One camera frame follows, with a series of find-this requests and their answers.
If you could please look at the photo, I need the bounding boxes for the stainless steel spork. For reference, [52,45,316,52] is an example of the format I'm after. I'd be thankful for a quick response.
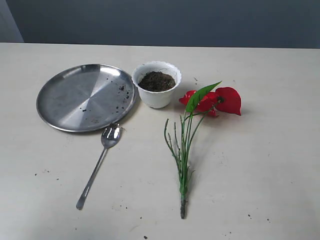
[76,124,121,211]

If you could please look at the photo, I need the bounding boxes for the round stainless steel plate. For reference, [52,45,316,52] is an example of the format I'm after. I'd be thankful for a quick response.
[36,64,138,133]

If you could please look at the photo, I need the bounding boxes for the artificial red flower plant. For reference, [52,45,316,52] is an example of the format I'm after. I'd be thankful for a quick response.
[163,82,242,219]

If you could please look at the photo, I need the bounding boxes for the white plastic flower pot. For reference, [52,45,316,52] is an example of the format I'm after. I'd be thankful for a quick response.
[131,61,182,109]

